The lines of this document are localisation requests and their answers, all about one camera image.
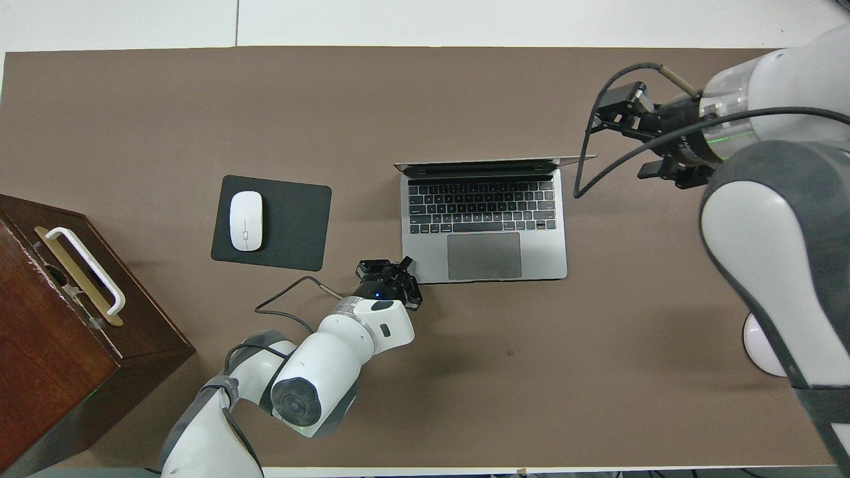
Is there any white box handle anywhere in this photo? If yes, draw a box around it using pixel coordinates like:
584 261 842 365
44 227 126 317

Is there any brown paper table mat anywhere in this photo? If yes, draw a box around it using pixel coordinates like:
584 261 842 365
0 46 845 469

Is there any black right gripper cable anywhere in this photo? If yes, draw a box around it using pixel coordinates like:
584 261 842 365
574 62 850 200

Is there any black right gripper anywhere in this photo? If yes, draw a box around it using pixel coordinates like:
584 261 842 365
594 81 724 190

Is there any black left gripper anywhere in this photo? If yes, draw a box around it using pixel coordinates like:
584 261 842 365
352 257 424 311

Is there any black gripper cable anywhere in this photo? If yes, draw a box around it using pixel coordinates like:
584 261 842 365
574 62 850 200
222 276 346 478

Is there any brass box handle plate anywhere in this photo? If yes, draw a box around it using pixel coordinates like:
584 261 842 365
33 226 125 327

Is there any dark brown wooden box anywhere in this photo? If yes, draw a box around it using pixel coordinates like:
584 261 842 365
0 194 197 475

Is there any black mouse pad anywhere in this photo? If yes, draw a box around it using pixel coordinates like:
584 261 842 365
211 175 333 272

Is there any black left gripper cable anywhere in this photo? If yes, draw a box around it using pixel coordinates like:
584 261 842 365
222 276 346 478

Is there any silver grey Apple laptop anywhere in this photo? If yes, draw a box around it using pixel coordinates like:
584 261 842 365
394 155 597 285

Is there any white computer mouse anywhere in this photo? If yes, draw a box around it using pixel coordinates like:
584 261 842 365
229 191 264 252

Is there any white desk lamp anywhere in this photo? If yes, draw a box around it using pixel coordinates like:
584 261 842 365
742 312 788 378

